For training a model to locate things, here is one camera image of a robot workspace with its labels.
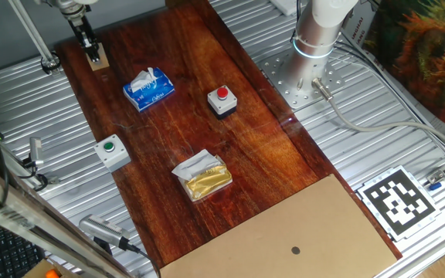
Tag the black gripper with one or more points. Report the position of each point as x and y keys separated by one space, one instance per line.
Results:
x=80 y=29

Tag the pale wooden block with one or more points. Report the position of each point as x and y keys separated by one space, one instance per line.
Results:
x=100 y=63

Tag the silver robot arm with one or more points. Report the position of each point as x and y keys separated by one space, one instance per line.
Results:
x=315 y=38

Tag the thin metal stand pole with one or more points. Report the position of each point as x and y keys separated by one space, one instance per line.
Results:
x=33 y=34

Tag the blue tissue pack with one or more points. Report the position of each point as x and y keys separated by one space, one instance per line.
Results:
x=151 y=92

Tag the green push button box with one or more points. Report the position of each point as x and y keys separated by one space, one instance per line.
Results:
x=111 y=152

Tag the red push button box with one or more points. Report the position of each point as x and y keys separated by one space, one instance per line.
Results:
x=222 y=101

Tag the gold foil snack packet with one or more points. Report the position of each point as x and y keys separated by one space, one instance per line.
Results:
x=207 y=179

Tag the aluminium profile strut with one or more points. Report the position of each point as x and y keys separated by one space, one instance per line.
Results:
x=52 y=228

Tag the red-brown wooden board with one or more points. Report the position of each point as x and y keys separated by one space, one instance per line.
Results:
x=245 y=154

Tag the black keyboard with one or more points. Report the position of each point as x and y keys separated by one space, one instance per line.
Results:
x=10 y=253

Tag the brown wooden object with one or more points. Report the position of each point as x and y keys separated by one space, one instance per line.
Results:
x=37 y=272

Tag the brown cardboard sheet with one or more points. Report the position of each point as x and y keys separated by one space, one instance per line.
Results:
x=284 y=231

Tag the colourful patterned cloth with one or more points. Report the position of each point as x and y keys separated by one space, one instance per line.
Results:
x=423 y=54

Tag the black white marker board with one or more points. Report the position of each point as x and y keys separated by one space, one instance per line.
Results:
x=398 y=202

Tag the small blue clip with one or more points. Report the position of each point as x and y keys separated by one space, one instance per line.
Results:
x=435 y=186

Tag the small silver camera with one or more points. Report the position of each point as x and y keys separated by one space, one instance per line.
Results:
x=36 y=148

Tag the small metal mount bracket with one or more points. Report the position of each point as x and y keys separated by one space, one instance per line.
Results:
x=52 y=180

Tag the ribbed silver camera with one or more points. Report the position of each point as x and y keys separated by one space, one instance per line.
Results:
x=102 y=228

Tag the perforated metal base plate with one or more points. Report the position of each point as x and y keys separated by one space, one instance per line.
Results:
x=280 y=77

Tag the small steel corner bracket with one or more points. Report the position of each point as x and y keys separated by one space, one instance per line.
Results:
x=435 y=177

